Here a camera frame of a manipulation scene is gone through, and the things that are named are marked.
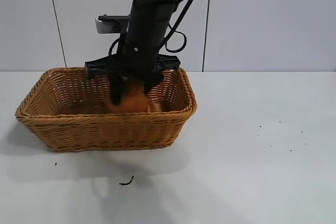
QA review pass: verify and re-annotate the black looped cable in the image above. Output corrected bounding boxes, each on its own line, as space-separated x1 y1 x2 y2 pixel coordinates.
160 0 199 54

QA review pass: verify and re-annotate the curved black scrap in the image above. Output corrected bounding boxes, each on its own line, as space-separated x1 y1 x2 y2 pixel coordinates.
119 176 135 186

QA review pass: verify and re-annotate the orange fabric toy fruit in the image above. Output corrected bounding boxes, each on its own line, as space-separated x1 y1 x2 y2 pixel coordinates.
108 80 149 115

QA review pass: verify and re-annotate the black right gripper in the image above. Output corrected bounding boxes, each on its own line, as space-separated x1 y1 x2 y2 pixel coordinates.
84 41 181 105

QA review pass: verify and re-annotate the brown woven wicker basket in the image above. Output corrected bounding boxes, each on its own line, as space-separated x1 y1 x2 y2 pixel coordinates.
15 66 197 153

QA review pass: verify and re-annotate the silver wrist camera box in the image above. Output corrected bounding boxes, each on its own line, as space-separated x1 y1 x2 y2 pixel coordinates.
94 14 131 35

